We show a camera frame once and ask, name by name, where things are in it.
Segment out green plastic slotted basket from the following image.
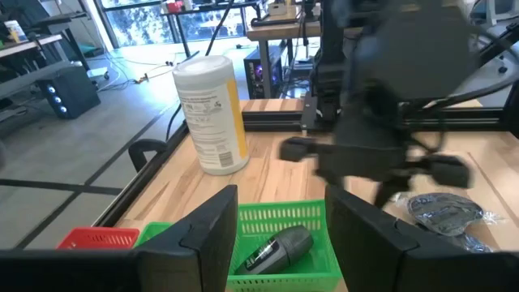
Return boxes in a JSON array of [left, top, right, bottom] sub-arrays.
[[133, 221, 174, 248], [225, 199, 344, 292]]

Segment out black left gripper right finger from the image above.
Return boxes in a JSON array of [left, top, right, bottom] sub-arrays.
[[325, 185, 519, 292]]

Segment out black travel deodorant stick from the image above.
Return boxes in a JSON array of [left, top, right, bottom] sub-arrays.
[[234, 225, 315, 276]]

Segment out black computer tower purple light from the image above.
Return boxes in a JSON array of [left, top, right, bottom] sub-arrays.
[[243, 45, 285, 101]]

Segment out black computer tower blue lights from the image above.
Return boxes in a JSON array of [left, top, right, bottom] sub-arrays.
[[35, 64, 101, 120]]

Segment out large glass window wall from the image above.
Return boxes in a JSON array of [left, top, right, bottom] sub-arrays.
[[92, 0, 260, 49]]

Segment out black frame desk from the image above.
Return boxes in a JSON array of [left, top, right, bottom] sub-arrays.
[[160, 0, 264, 58]]

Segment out small white yellow canister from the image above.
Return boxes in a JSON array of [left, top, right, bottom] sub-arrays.
[[3, 19, 28, 44]]

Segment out black frame handle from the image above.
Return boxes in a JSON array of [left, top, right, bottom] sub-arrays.
[[128, 139, 169, 174]]

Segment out wooden top desk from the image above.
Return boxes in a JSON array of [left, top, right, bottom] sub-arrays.
[[0, 33, 66, 58], [246, 3, 325, 101]]

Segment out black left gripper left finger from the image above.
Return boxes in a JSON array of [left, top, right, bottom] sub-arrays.
[[0, 184, 239, 292]]

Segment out white yellow wipes canister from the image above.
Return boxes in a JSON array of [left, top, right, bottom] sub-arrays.
[[172, 55, 251, 176]]

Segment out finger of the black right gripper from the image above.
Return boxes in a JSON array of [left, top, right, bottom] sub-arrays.
[[372, 153, 472, 208], [279, 136, 345, 165]]

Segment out red plastic slotted basket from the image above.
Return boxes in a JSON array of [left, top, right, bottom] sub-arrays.
[[56, 226, 140, 250]]

